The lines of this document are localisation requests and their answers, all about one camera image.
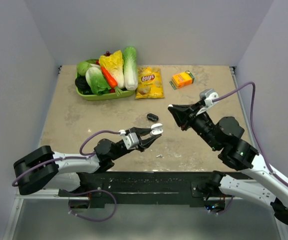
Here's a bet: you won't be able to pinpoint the green plastic vegetable tray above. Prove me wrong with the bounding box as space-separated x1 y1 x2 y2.
76 73 135 101

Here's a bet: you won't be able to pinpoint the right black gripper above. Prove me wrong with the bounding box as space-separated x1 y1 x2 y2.
168 99 221 150

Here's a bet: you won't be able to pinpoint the green white bok choy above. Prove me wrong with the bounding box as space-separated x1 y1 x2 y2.
85 67 111 96

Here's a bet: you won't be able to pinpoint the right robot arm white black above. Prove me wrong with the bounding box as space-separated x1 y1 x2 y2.
168 102 288 225

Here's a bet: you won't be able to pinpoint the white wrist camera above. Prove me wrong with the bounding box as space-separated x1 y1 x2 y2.
119 129 139 150
196 88 219 116

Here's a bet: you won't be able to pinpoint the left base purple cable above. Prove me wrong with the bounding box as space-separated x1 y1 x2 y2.
68 189 118 222

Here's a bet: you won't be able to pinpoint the dark red toy grapes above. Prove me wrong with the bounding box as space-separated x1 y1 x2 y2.
104 51 111 57

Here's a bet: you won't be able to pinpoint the orange green carton box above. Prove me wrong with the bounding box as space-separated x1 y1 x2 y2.
170 70 195 90

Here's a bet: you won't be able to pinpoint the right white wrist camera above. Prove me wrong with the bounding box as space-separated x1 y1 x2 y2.
196 88 219 116

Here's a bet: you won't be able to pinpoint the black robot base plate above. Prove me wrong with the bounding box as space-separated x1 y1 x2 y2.
57 170 234 209

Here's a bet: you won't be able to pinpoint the round green cabbage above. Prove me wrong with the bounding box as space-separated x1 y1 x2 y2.
76 61 92 76

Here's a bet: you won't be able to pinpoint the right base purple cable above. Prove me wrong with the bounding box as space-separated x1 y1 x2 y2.
208 194 234 216

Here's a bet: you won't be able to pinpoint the dark green toy vegetable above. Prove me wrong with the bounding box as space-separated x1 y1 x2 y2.
75 76 93 95

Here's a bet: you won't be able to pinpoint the yellow Lays chips bag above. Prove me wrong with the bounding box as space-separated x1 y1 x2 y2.
135 67 164 99

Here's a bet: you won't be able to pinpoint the tall green napa cabbage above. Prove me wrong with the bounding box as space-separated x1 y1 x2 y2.
123 46 138 91

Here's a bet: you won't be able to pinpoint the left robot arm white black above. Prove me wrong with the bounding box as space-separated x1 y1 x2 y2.
11 123 163 196

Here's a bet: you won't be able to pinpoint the orange toy carrot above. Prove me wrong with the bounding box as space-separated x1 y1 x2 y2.
101 67 123 96

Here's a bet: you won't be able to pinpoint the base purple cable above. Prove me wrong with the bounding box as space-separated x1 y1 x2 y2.
208 194 234 216
68 189 118 222

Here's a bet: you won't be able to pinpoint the yellow toy cabbage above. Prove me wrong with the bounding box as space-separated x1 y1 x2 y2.
99 50 125 89

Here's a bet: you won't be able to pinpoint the white earbud charging case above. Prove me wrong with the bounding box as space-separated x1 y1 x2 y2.
150 123 163 137

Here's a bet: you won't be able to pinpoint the black earbud charging case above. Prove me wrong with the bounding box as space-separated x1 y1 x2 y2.
146 113 159 123

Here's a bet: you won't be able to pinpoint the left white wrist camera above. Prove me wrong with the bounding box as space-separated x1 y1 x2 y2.
119 129 139 150

